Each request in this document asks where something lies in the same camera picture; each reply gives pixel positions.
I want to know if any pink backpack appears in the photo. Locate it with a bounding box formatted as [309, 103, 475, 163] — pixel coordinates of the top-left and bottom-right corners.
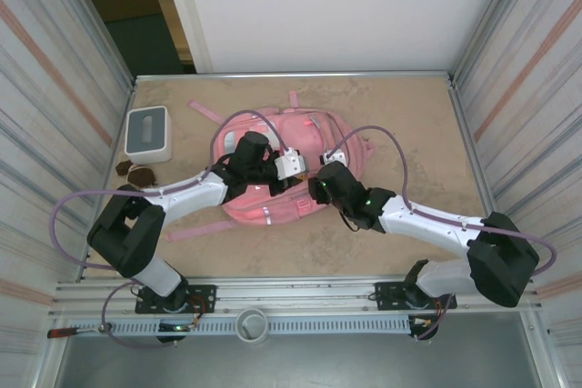
[166, 91, 376, 244]

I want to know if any white tissue box grey top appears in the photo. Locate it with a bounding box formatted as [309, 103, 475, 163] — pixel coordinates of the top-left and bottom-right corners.
[125, 105, 175, 165]

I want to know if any brown piece with white band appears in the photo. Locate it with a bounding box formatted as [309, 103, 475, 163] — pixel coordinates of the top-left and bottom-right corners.
[126, 164, 157, 187]

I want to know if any aluminium table edge bar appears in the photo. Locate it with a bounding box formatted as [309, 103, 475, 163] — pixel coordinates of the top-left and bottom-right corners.
[133, 70, 457, 85]

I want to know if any grey round cup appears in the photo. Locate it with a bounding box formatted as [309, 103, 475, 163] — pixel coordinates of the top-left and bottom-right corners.
[236, 308, 269, 343]

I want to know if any grey metal shelf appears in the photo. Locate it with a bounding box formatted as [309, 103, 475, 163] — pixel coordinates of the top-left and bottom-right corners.
[34, 313, 565, 388]

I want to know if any translucent side panel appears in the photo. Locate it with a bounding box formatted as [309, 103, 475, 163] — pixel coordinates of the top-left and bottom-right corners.
[447, 0, 582, 388]
[0, 0, 137, 388]

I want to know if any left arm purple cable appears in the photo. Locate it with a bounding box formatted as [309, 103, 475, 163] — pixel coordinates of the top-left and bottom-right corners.
[53, 108, 293, 349]

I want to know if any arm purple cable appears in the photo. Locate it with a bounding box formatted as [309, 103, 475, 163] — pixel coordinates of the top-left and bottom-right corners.
[53, 108, 293, 349]
[326, 124, 558, 343]

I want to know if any aluminium mounting rail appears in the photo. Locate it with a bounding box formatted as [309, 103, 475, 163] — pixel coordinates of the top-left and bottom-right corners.
[53, 274, 545, 317]

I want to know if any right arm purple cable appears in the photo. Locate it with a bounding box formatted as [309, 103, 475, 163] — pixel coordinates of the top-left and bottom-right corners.
[326, 124, 558, 343]

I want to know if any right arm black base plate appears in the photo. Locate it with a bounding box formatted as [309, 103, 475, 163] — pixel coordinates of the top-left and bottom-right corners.
[373, 281, 457, 312]

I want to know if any white slotted cable duct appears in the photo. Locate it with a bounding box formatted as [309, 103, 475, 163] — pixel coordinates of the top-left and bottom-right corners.
[106, 317, 416, 335]

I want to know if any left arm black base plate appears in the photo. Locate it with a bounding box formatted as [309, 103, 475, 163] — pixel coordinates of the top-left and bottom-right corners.
[135, 284, 217, 315]

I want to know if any red-handled screwdriver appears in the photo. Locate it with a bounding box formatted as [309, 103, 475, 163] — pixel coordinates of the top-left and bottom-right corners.
[47, 323, 114, 339]

